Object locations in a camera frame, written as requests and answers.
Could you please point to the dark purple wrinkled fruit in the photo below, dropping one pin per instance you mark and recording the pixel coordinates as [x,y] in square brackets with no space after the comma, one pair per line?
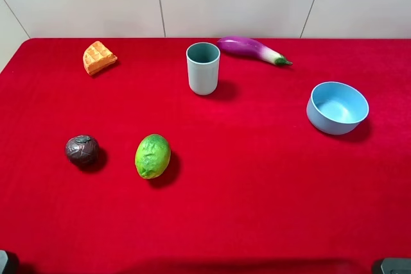
[82,150]

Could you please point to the pale blue cup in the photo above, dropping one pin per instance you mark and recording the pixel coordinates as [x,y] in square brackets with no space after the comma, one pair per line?
[203,61]

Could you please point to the green mango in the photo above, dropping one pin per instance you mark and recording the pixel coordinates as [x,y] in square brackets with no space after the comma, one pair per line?
[152,156]

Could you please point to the purple eggplant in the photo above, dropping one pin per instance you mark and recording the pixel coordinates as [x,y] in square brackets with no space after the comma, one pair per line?
[250,48]

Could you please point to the red tablecloth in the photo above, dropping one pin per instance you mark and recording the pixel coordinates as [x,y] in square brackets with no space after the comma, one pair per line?
[252,186]

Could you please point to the orange waffle piece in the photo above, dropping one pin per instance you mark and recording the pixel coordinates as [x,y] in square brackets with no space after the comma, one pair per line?
[97,57]

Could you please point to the light blue bowl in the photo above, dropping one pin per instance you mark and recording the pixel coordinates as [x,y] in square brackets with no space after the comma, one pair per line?
[336,108]

